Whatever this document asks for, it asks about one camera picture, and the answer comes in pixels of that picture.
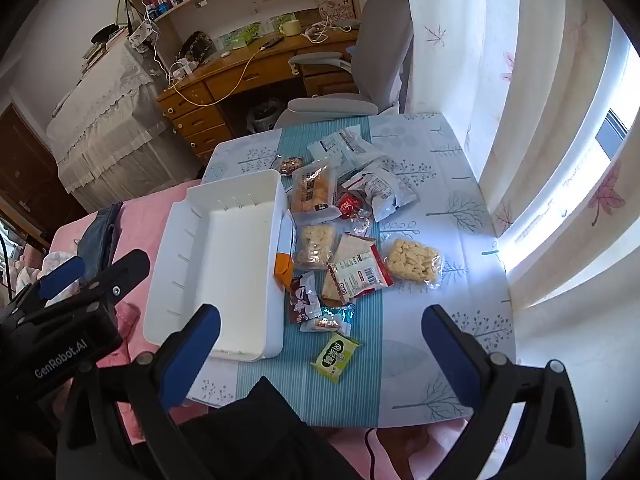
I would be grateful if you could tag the black floral bag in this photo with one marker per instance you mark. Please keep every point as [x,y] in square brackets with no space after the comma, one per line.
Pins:
[195,46]

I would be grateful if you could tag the small blue snack packet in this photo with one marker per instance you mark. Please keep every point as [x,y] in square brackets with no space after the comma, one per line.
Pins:
[332,316]

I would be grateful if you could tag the white power strip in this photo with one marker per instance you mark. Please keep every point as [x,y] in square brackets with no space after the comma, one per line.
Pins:
[182,67]

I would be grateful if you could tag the wooden desk with drawers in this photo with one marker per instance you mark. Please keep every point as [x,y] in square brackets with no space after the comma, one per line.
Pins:
[260,70]

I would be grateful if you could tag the white leaf-print curtain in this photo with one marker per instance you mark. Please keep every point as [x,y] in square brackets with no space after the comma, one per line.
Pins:
[500,60]

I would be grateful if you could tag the clear walnut snack packet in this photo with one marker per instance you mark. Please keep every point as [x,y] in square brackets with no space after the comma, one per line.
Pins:
[290,165]

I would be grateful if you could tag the clear pale puffs packet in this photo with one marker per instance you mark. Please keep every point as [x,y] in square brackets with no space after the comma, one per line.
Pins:
[412,260]
[315,242]

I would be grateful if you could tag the white lace cover cloth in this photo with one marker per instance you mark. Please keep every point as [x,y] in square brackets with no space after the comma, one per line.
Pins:
[110,110]

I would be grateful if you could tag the pale blue snack packet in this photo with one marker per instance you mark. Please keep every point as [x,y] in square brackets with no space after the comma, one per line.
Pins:
[340,142]

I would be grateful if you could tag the clear bread packet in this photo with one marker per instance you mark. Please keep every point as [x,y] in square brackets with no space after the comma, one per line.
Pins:
[312,192]

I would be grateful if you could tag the blue jeans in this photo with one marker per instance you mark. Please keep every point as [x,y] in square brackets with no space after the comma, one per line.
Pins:
[100,235]

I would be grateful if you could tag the brown wooden door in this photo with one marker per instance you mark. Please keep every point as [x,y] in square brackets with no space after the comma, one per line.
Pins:
[25,160]

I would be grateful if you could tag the grey office chair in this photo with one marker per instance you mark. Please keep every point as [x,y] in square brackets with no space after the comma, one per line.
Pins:
[380,45]

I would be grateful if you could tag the green snack packet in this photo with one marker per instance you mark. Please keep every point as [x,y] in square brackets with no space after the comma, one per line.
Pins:
[336,355]

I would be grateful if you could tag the white plastic storage bin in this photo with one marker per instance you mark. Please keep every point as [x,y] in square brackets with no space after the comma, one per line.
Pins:
[225,260]

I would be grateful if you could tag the brown snack packet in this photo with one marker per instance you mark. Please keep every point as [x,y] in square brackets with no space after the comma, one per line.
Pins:
[302,302]

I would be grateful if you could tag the pink blanket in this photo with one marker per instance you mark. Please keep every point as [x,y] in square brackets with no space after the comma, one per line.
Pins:
[135,210]

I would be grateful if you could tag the printed tree tablecloth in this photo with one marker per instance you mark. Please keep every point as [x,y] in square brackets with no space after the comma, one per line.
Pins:
[450,185]

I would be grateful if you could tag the black hat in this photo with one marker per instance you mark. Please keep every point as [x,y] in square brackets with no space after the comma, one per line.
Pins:
[106,35]

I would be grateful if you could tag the black phone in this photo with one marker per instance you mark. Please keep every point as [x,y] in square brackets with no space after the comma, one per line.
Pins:
[271,43]

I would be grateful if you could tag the triangular sandwich packet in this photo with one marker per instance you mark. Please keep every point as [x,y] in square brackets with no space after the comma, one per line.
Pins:
[357,272]

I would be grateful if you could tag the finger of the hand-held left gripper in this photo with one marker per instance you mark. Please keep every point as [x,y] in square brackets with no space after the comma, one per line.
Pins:
[60,272]
[125,267]

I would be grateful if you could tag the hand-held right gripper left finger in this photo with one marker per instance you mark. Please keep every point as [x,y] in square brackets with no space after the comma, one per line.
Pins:
[192,357]

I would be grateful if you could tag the white printed canvas bag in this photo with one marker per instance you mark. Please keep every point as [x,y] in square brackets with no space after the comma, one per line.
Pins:
[336,10]

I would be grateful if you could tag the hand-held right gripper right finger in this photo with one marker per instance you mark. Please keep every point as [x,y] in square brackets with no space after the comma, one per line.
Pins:
[450,360]

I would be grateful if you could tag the black cloth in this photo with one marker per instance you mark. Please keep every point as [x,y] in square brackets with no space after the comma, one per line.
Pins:
[260,435]

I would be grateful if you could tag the white red-print snack packet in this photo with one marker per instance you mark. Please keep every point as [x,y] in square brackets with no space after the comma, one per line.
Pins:
[382,190]

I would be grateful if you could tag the pale green mug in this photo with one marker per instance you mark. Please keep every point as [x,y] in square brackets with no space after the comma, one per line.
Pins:
[289,27]

